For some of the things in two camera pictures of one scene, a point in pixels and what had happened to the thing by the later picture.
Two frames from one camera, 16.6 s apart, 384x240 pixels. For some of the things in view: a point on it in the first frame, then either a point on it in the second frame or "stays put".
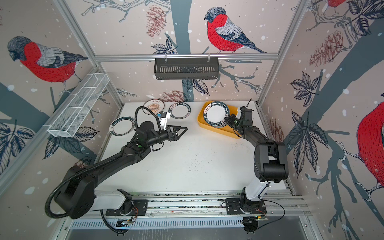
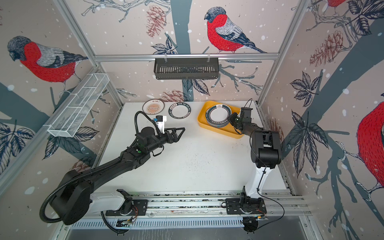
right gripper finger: (231, 123) stays put
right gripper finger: (232, 116) stays put
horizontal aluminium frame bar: (257, 57) stays put
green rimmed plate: (121, 126) → (218, 114)
